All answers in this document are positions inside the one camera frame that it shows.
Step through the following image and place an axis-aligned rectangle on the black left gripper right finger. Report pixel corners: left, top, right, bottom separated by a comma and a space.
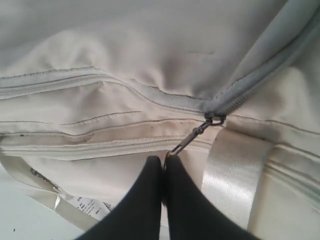
162, 155, 253, 240

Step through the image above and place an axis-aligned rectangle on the white paper hang tag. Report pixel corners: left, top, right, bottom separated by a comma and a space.
54, 194, 114, 222

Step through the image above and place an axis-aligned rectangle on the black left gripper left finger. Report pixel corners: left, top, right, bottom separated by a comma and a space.
78, 156, 163, 240

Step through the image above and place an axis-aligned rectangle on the gold metal ring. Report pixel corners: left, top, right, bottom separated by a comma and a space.
164, 146, 182, 161

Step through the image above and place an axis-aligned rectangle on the cream fabric duffel bag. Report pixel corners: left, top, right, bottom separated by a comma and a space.
0, 0, 320, 240

